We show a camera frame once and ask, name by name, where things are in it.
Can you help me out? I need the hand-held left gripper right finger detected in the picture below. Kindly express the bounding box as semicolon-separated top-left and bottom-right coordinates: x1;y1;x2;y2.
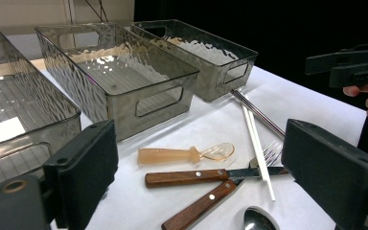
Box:
281;118;368;230

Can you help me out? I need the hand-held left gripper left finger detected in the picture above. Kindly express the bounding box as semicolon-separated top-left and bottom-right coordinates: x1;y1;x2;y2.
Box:
42;119;120;230

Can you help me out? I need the white chopstick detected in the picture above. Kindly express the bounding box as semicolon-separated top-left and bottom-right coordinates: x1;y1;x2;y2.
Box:
241;104;269;182
248;108;276;202

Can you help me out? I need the metal chopstick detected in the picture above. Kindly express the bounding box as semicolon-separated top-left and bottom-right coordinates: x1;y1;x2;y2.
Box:
229;89;286;140
233;88;287;138

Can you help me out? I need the metal spoon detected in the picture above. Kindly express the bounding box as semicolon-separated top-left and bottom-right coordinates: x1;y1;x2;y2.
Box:
242;205;281;230

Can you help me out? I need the metal fork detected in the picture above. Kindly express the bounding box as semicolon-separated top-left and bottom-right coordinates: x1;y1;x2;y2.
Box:
144;166;290;190

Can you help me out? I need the smoky transparent plastic bin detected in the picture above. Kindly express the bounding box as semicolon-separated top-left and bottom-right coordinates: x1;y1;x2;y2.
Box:
0;30;82;196
129;18;259;104
34;22;200;143

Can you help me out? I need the wooden-handled fork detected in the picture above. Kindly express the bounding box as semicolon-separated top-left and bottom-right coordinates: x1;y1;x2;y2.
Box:
161;140;284;230

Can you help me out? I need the light wooden shelf unit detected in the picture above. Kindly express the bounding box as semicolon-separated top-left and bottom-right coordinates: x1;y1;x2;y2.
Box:
0;0;136;36

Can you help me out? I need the black cable bundle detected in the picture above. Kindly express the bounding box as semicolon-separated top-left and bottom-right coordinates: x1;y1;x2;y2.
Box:
83;0;110;24

